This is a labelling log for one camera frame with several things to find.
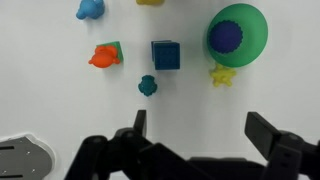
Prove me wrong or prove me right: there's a purple spiky ball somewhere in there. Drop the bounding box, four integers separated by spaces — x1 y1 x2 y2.
208 20 244 55

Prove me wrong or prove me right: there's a light blue animal toy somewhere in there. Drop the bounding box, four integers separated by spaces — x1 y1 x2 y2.
75 0 106 20

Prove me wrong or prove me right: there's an orange small block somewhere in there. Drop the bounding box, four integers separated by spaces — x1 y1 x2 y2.
88 45 122 69

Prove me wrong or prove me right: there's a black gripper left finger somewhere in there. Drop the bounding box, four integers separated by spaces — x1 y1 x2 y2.
64 109 189 180

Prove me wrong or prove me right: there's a dark blue cube block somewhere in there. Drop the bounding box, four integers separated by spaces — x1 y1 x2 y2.
150 39 182 71

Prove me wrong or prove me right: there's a grey metal mounting plate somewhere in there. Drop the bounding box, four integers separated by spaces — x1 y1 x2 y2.
0 133 56 180

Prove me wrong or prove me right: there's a small teal animal toy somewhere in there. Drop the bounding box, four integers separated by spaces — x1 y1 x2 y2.
137 74 158 98

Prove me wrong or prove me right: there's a green translucent plastic bowl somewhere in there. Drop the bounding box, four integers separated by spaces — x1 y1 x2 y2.
206 3 269 69

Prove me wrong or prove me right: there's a green cube block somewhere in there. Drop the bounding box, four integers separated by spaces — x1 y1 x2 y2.
96 40 124 63

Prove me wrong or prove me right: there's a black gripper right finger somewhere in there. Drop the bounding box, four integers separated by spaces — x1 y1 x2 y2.
244 111 320 180

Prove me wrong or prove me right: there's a yellow duck toy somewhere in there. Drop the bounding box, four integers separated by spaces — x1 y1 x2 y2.
135 0 165 6

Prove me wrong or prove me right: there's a yellow spiky star toy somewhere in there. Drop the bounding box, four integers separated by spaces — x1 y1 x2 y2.
209 63 238 88

